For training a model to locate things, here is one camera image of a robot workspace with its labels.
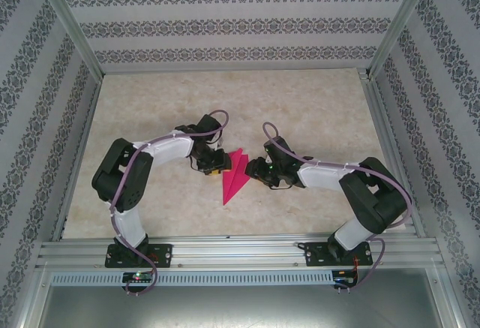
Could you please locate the pink paper sheet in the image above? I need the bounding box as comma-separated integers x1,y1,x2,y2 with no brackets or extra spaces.
221,148,251,206

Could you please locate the grey metal sheet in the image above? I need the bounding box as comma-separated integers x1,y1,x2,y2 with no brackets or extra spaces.
35,284,457,328

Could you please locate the aluminium mounting rail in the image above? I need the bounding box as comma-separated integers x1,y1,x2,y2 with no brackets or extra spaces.
35,232,449,269

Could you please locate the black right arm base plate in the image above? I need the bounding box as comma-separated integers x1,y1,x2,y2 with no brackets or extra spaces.
304,241,374,268

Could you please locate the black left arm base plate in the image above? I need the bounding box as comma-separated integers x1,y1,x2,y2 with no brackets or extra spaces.
104,244,173,269

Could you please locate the aluminium side rail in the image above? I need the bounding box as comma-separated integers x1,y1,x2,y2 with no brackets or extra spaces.
358,68,428,238
51,74,103,242

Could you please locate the slotted grey cable duct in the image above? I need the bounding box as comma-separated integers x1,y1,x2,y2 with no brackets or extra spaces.
50,270,336,287

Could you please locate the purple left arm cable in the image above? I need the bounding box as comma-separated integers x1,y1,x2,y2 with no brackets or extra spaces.
109,109,230,296

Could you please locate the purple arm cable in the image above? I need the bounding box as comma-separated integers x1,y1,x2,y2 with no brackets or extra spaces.
262,121,413,293
109,109,230,296

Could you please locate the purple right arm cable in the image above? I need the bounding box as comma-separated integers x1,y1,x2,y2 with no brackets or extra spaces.
262,121,413,293

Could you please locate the aluminium frame post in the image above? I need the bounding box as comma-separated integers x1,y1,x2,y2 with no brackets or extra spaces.
35,0,105,77
368,0,439,78

